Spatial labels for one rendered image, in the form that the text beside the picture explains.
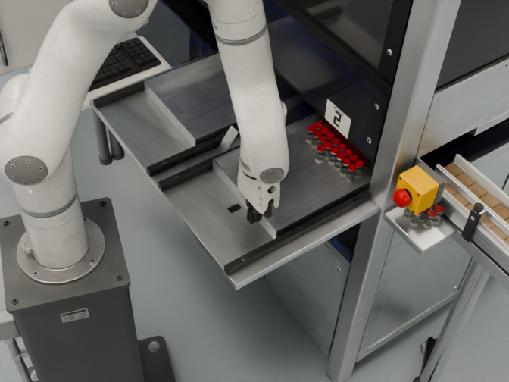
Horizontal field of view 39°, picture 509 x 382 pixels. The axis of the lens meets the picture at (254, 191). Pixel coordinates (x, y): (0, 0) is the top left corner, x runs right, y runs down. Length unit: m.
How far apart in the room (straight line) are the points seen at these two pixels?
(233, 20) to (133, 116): 0.76
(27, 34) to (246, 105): 1.01
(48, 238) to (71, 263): 0.10
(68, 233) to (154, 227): 1.26
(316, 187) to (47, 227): 0.63
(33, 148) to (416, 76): 0.72
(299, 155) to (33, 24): 0.85
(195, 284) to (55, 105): 1.45
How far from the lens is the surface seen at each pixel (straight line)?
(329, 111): 1.70
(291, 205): 1.67
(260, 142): 1.28
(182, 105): 1.90
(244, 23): 1.19
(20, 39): 2.15
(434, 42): 1.39
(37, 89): 1.26
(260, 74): 1.26
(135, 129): 1.85
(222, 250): 1.58
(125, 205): 2.85
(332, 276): 2.05
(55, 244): 1.53
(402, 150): 1.56
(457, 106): 1.61
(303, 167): 1.75
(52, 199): 1.43
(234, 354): 2.45
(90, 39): 1.18
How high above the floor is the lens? 2.15
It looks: 48 degrees down
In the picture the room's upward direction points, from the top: 3 degrees clockwise
